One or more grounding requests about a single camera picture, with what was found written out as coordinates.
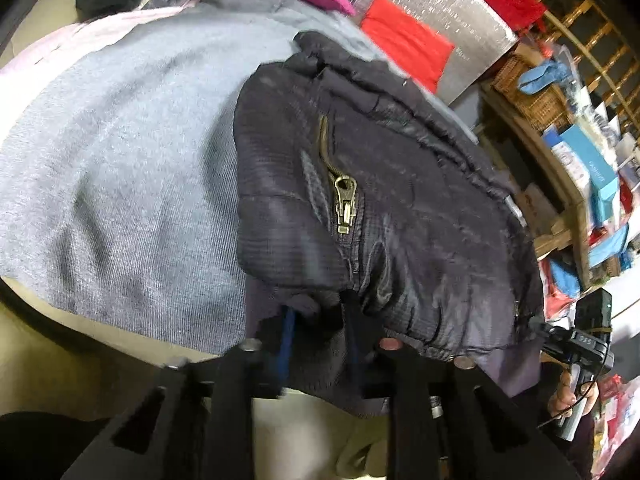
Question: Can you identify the wicker basket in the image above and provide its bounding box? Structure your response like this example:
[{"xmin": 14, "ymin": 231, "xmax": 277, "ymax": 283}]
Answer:
[{"xmin": 492, "ymin": 55, "xmax": 573, "ymax": 136}]

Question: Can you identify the person's right forearm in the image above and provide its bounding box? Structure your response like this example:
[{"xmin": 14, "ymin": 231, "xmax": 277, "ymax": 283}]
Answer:
[{"xmin": 545, "ymin": 412, "xmax": 598, "ymax": 480}]

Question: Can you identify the person's right hand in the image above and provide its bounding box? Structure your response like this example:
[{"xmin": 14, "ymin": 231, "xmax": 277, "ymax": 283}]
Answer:
[{"xmin": 547, "ymin": 371, "xmax": 577, "ymax": 418}]

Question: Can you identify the white sheet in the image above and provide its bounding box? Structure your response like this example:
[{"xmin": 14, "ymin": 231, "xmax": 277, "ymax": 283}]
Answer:
[{"xmin": 0, "ymin": 7, "xmax": 196, "ymax": 91}]

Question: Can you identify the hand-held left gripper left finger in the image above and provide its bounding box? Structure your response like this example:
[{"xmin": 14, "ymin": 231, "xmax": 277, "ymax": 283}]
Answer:
[{"xmin": 60, "ymin": 305, "xmax": 301, "ymax": 480}]

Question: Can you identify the stack of folded cloths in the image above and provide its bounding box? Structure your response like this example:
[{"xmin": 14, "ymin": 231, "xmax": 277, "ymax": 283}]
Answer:
[{"xmin": 545, "ymin": 255, "xmax": 583, "ymax": 311}]

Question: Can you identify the light blue cardboard box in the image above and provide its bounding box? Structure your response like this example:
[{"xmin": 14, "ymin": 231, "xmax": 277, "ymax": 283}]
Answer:
[{"xmin": 560, "ymin": 124, "xmax": 618, "ymax": 226}]

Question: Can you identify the beige sofa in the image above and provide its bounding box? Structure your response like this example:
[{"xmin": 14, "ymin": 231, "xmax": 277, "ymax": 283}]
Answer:
[{"xmin": 0, "ymin": 277, "xmax": 396, "ymax": 480}]

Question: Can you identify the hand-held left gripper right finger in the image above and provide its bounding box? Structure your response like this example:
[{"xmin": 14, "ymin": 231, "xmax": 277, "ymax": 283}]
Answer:
[{"xmin": 342, "ymin": 295, "xmax": 546, "ymax": 480}]

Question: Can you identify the wooden shelf with clutter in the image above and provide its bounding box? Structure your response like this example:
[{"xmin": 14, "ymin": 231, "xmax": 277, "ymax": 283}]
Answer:
[{"xmin": 480, "ymin": 82, "xmax": 596, "ymax": 291}]

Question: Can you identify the dark quilted jacket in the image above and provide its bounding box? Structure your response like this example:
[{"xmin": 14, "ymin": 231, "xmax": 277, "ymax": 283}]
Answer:
[{"xmin": 232, "ymin": 30, "xmax": 546, "ymax": 418}]

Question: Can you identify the wooden stair railing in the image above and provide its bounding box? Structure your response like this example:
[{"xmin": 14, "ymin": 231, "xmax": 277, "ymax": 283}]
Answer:
[{"xmin": 500, "ymin": 0, "xmax": 640, "ymax": 126}]

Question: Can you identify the silver bubble-wrapped sofa back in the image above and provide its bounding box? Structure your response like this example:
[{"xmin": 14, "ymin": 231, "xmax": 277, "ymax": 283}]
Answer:
[{"xmin": 310, "ymin": 0, "xmax": 518, "ymax": 106}]

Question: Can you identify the orange-red cushion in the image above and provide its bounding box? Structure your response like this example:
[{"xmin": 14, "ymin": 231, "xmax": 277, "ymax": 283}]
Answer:
[{"xmin": 360, "ymin": 0, "xmax": 456, "ymax": 95}]

